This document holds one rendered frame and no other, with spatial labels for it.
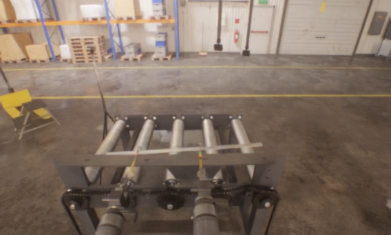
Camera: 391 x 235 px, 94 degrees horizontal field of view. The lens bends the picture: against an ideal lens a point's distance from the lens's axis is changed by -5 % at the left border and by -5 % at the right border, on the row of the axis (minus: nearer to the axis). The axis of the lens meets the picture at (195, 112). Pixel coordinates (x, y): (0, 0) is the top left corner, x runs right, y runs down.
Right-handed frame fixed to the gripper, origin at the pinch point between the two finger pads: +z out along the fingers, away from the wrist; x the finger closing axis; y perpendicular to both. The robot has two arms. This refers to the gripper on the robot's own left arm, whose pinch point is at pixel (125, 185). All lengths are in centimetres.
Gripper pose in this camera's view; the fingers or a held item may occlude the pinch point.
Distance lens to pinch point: 101.7
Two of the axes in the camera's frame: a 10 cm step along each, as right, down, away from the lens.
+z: -0.2, -4.7, 8.8
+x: 0.0, 8.8, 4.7
